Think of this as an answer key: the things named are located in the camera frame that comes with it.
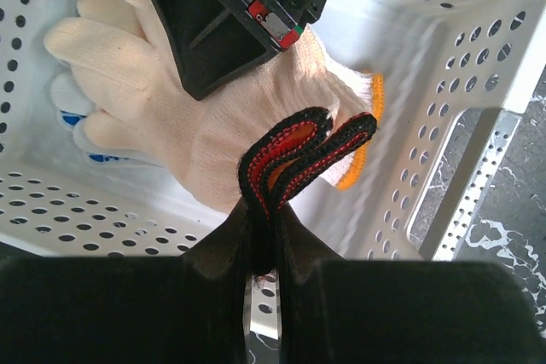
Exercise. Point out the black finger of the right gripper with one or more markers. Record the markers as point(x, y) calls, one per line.
point(214, 42)

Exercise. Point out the white perforated storage basket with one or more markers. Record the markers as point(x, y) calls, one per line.
point(457, 75)

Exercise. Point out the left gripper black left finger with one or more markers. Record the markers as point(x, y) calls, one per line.
point(187, 309)

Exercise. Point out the blue dotted glove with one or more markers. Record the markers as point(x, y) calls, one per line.
point(293, 154)

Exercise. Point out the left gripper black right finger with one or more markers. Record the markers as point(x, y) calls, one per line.
point(356, 311)

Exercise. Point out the beige knit glove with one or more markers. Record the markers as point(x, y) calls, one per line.
point(120, 58)

